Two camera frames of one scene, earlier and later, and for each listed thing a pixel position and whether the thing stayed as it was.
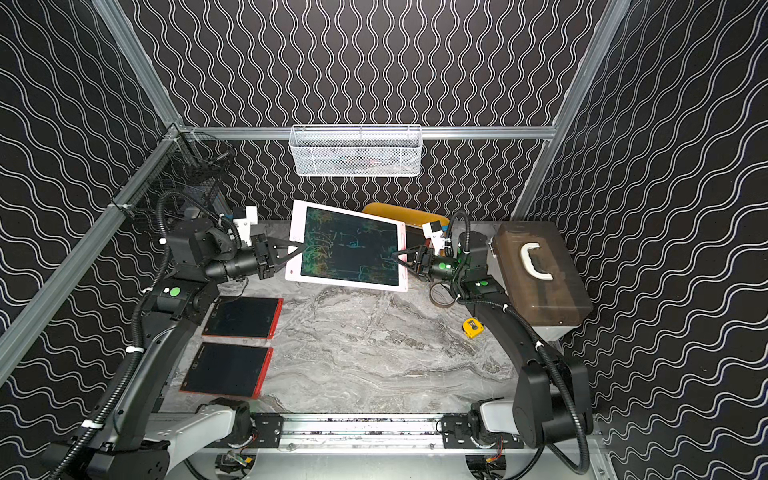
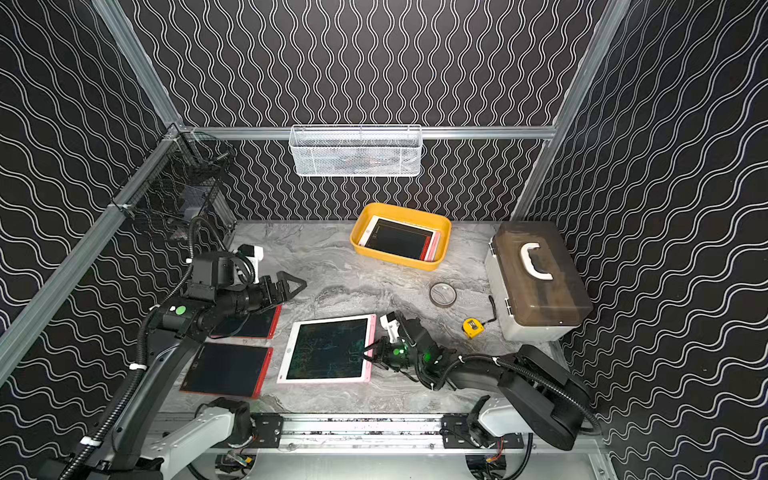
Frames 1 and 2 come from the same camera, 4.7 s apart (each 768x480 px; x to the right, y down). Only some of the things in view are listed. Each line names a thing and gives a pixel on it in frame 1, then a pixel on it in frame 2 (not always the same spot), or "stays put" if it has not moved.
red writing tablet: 228,369 stays put
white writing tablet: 348,249 -> 328,351
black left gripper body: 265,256 -> 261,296
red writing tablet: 243,317 stays put
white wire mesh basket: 356,150 stays put
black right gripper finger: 416,249 -> 377,346
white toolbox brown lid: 540,278 stays put
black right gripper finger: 412,267 -> 375,362
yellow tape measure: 473,327 stays put
